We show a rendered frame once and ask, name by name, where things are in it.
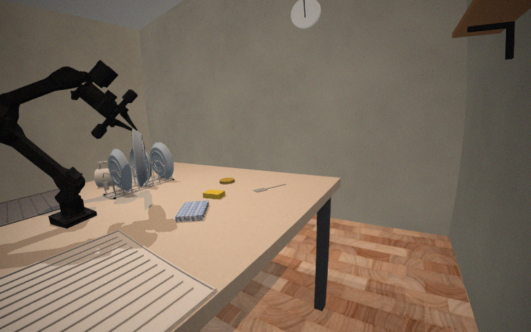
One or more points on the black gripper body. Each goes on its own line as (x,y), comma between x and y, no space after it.
(100,129)

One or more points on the olive-brown round disc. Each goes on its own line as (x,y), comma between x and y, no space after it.
(226,180)

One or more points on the yellow sponge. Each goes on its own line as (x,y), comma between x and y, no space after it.
(214,194)

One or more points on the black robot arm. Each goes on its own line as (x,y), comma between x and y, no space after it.
(69,181)

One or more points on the white ribbed draining mat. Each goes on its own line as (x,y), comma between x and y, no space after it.
(109,284)

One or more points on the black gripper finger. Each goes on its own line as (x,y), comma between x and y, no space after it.
(120,124)
(125,115)

